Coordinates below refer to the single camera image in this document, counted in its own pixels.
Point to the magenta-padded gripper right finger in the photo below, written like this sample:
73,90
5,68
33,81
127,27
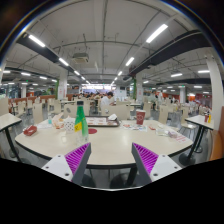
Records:
146,160

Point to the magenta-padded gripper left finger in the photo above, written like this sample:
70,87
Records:
77,160

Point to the green plastic drink bottle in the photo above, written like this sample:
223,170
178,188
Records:
81,123

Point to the flat round red coaster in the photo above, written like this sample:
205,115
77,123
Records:
93,131

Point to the white polka-dot mug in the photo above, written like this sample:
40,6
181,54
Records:
69,126

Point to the printed sticker sheet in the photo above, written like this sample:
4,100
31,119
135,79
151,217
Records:
133,127

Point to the clear plastic wrapper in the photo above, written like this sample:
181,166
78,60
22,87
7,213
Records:
171,134

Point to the dark food tray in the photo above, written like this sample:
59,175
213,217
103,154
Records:
100,126

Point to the clear plastic food bag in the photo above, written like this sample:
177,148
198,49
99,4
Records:
57,121

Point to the red paper cup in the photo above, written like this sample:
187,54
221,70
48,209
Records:
140,117

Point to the small clear bottle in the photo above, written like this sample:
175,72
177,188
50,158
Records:
50,120

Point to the white printed card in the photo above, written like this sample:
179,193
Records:
43,125

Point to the crumpled white napkin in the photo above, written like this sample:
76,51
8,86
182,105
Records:
112,117

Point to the red tissue packet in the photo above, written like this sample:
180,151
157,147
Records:
30,130

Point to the beige side table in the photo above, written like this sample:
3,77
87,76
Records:
8,120
198,120

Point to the person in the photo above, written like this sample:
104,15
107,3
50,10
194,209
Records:
106,100

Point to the ceiling air conditioner unit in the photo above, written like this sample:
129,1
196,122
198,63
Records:
80,58

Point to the ceiling strip lights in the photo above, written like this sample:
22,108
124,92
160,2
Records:
156,33

